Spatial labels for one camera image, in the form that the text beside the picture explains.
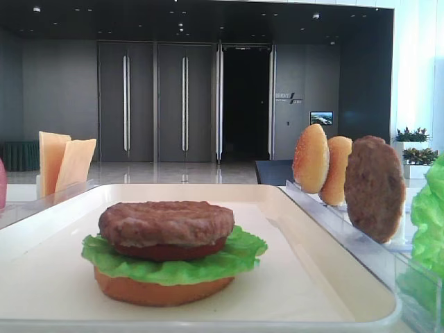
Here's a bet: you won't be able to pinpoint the brown meat patty thin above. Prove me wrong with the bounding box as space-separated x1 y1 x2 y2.
99 201 234 248

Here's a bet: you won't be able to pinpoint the green lettuce leaf on tray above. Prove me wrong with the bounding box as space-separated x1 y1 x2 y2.
81 226 268 286

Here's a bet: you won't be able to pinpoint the red tomato slice on tray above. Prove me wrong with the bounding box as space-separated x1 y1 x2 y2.
114 237 227 262

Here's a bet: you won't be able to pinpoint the yellow cheese slice rear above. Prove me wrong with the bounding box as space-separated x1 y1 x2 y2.
55 139 96 192

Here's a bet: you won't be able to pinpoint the bread slice under lettuce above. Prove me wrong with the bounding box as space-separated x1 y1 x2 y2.
94 267 234 307

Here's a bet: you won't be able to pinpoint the brown meat patty in rack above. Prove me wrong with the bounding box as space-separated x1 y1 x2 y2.
344 135 406 244

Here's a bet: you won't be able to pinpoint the orange cheese slice front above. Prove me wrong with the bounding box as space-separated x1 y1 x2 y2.
39 131 71 197

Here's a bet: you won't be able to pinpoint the white block holder for cheese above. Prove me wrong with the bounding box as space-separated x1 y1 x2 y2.
35 174 41 199

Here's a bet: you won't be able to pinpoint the white block holder for patties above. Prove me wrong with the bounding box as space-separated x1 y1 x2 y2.
386 203 407 246

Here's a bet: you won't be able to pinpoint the green lettuce leaf in rack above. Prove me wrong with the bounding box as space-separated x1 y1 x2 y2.
411 159 443 277

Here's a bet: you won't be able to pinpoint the red tomato slice in rack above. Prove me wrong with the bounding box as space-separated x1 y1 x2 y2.
0 160 7 210

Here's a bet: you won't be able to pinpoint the sesame bun top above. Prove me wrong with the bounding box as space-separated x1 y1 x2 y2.
292 124 330 194

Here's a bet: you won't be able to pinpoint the plain bun half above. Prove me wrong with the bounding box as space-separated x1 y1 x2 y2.
318 136 352 206

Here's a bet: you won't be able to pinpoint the cream rectangular tray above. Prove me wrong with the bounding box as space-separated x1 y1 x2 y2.
1 184 402 332

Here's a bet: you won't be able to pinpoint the potted plants in white planter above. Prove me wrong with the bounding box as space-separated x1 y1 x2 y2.
395 127 438 179

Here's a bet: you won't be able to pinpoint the green skirted table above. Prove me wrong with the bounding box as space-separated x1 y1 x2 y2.
3 141 40 171

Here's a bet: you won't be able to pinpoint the small wall screen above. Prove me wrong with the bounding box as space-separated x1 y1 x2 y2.
310 111 334 126

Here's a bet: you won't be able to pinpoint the left long clear rail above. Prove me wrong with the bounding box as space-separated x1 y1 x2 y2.
1 180 97 229

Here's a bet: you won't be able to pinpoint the long clear rail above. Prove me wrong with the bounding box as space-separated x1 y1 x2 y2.
1 180 97 229
284 180 443 332

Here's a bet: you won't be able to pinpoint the right long clear rail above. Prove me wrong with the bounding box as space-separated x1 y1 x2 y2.
284 180 443 332

